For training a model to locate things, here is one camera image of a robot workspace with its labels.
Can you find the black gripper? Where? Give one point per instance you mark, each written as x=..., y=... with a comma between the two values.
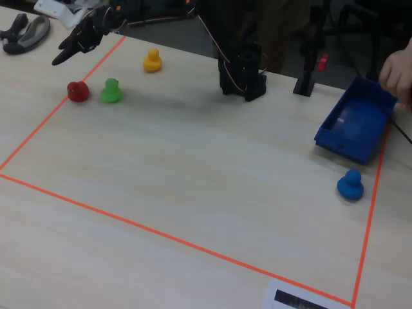
x=78, y=39

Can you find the red rubber duck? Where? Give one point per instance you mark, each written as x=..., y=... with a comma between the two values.
x=78, y=92

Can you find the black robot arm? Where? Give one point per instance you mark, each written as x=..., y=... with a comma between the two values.
x=251, y=80

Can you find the green rubber duck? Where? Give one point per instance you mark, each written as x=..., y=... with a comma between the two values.
x=111, y=93

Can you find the yellow rubber duck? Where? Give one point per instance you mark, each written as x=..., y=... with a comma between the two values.
x=152, y=62

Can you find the blue plastic box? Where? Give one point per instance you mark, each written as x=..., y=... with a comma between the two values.
x=354, y=128

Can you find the blue rubber duck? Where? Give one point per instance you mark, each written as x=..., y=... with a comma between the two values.
x=350, y=186

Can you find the person bare hand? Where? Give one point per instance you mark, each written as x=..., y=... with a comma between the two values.
x=399, y=74

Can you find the grey black hand tool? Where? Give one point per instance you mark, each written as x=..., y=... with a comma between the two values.
x=30, y=37

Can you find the orange tape strip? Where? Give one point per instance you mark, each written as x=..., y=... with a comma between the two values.
x=161, y=234
x=42, y=124
x=369, y=225

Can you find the black office chair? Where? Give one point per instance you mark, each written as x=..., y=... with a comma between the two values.
x=374, y=64

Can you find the white paper label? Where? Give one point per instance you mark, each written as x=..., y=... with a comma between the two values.
x=270, y=289

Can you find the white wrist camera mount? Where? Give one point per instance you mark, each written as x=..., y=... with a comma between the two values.
x=58, y=11

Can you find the black camera stand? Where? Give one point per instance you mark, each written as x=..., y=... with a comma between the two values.
x=304, y=85

